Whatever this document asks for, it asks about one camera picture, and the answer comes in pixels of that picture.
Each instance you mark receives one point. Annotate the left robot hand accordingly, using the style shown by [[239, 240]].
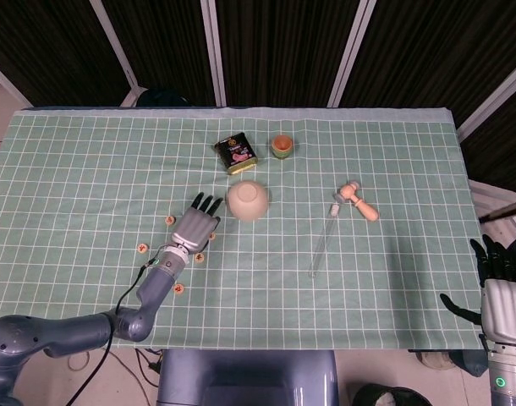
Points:
[[194, 230]]

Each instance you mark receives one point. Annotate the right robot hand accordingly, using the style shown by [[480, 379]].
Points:
[[505, 308]]

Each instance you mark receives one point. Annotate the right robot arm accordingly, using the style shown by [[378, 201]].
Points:
[[509, 380]]

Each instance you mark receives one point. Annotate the beige upturned bowl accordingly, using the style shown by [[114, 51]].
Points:
[[247, 201]]

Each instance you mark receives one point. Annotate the beige round floor object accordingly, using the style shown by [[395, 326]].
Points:
[[435, 360]]

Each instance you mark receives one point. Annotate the dark green food tin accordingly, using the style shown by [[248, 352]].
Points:
[[237, 154]]

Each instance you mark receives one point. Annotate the brown wooden stick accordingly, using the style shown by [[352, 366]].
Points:
[[503, 211]]

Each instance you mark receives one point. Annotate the green checked tablecloth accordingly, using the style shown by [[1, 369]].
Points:
[[283, 275]]

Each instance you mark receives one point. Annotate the white metal rack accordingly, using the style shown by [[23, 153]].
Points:
[[495, 195]]

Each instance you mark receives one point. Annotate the green and orange cup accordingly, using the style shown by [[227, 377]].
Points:
[[281, 146]]

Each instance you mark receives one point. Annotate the black bag behind table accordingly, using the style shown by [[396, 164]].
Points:
[[163, 98]]

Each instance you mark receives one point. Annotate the blue-grey robot torso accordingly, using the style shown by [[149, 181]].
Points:
[[241, 380]]

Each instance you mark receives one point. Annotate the black trash bin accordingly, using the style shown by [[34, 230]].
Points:
[[368, 395]]

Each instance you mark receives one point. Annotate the wooden toy hammer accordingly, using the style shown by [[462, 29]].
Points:
[[366, 209]]

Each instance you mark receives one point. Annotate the white frame post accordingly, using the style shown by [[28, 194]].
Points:
[[8, 84], [114, 42], [352, 51], [495, 99], [214, 51]]

